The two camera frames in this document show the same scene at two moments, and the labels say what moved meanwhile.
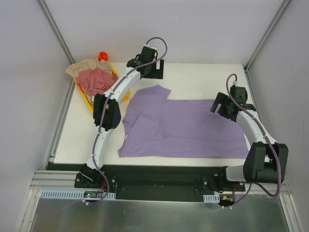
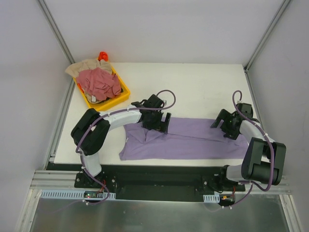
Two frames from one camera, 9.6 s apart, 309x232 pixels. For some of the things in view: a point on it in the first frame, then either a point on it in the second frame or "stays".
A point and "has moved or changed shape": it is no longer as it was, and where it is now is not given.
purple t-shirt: x=153 y=126 has moved or changed shape
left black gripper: x=157 y=69 to x=159 y=122
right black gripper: x=219 y=105 to x=225 y=121
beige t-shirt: x=87 y=64 stays
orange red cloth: x=103 y=55 stays
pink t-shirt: x=96 y=81 stays
